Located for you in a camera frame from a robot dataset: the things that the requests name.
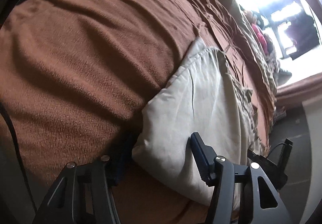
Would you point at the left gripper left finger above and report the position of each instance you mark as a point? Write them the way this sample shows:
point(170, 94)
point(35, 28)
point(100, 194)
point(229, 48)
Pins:
point(116, 169)

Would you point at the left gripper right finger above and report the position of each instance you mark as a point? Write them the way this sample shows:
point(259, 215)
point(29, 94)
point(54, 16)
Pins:
point(204, 157)

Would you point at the beige zip jacket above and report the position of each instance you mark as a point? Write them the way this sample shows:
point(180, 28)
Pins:
point(201, 97)

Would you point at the right pink curtain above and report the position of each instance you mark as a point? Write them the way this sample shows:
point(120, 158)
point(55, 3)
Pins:
point(293, 95)

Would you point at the olive green duvet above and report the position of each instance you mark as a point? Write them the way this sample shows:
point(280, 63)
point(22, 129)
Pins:
point(267, 63)

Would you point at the brown bed blanket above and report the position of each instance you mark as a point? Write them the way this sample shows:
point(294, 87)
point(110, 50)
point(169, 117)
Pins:
point(76, 74)

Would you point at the pink cloth on sill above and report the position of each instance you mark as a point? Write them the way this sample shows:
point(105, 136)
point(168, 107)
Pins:
point(260, 37)

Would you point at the dark hanging coat left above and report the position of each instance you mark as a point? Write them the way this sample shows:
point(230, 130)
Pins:
point(303, 31)

